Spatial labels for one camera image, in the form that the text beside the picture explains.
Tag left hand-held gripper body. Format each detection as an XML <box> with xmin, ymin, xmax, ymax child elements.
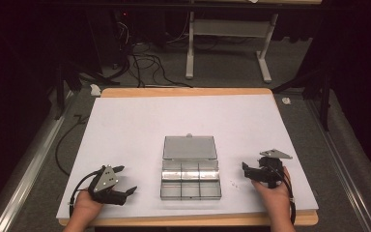
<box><xmin>87</xmin><ymin>164</ymin><xmax>128</xmax><ymax>207</ymax></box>

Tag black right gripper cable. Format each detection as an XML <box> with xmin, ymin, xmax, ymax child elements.
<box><xmin>270</xmin><ymin>164</ymin><xmax>297</xmax><ymax>225</ymax></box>

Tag clear plastic compartment box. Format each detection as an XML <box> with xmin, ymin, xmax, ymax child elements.
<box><xmin>159</xmin><ymin>133</ymin><xmax>222</xmax><ymax>201</ymax></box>

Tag thin black floor cable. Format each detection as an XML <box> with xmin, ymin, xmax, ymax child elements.
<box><xmin>54</xmin><ymin>114</ymin><xmax>91</xmax><ymax>177</ymax></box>

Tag person's right hand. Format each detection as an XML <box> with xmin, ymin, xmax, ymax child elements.
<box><xmin>251</xmin><ymin>167</ymin><xmax>293</xmax><ymax>220</ymax></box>

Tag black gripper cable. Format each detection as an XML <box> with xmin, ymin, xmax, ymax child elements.
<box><xmin>270</xmin><ymin>164</ymin><xmax>297</xmax><ymax>225</ymax></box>
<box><xmin>69</xmin><ymin>169</ymin><xmax>103</xmax><ymax>218</ymax></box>

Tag person's left hand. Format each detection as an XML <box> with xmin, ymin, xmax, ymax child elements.
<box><xmin>71</xmin><ymin>189</ymin><xmax>104</xmax><ymax>225</ymax></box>

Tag white metal desk frame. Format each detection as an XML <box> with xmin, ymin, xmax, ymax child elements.
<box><xmin>185</xmin><ymin>11</ymin><xmax>279</xmax><ymax>84</ymax></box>

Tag white paper scrap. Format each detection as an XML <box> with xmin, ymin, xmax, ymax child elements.
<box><xmin>89</xmin><ymin>83</ymin><xmax>102</xmax><ymax>98</ymax></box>

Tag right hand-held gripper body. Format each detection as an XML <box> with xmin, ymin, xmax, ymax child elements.
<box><xmin>252</xmin><ymin>148</ymin><xmax>294</xmax><ymax>189</ymax></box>

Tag white table mat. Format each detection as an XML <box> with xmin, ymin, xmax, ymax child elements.
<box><xmin>56</xmin><ymin>94</ymin><xmax>319</xmax><ymax>220</ymax></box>

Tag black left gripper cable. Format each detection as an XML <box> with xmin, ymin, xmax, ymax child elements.
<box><xmin>69</xmin><ymin>169</ymin><xmax>103</xmax><ymax>218</ymax></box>

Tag dark computer tower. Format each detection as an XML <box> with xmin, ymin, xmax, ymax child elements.
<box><xmin>86</xmin><ymin>9</ymin><xmax>133</xmax><ymax>71</ymax></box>

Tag aluminium floor rail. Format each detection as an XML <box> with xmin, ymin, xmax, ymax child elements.
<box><xmin>0</xmin><ymin>91</ymin><xmax>76</xmax><ymax>232</ymax></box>
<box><xmin>304</xmin><ymin>99</ymin><xmax>371</xmax><ymax>232</ymax></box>

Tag black metal stand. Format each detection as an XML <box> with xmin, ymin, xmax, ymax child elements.
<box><xmin>271</xmin><ymin>62</ymin><xmax>333</xmax><ymax>132</ymax></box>
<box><xmin>53</xmin><ymin>61</ymin><xmax>122</xmax><ymax>121</ymax></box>

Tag tangled black floor cables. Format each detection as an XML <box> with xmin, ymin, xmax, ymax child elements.
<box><xmin>122</xmin><ymin>40</ymin><xmax>194</xmax><ymax>89</ymax></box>

